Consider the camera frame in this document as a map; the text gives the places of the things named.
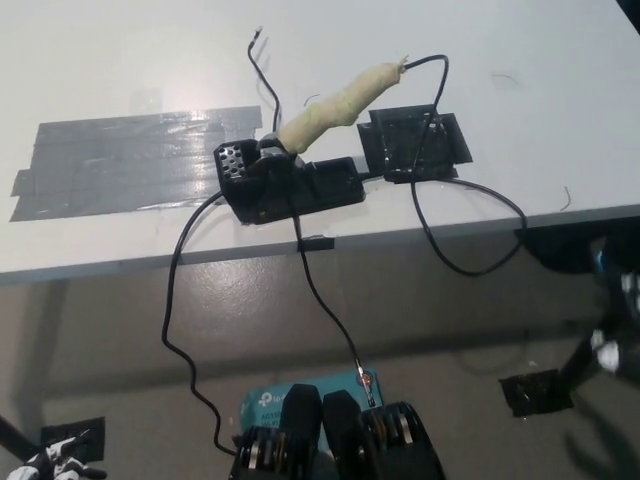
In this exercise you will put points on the small black tape strip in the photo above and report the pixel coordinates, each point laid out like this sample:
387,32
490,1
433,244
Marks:
320,244

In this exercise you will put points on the black soldering iron stand base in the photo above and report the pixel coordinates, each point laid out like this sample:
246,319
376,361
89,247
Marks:
330,190

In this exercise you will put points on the black table leg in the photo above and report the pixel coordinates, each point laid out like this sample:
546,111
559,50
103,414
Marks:
12,435

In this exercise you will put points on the black floor tape patch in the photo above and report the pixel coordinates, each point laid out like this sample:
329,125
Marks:
85,437
530,395

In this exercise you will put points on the grey duct tape patch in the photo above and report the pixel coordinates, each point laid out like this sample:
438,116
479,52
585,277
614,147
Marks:
125,160

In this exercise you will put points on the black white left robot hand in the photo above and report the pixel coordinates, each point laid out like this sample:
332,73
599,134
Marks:
55,466

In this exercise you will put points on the black square printed tray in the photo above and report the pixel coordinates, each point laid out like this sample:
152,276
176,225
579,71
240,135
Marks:
395,145

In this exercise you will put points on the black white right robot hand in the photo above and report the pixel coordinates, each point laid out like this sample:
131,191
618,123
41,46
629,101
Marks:
608,352

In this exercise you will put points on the black robot torso silver ribs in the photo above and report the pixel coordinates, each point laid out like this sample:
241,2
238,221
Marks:
345,440

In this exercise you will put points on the teal TP-Link box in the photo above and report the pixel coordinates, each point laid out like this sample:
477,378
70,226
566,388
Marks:
265,400

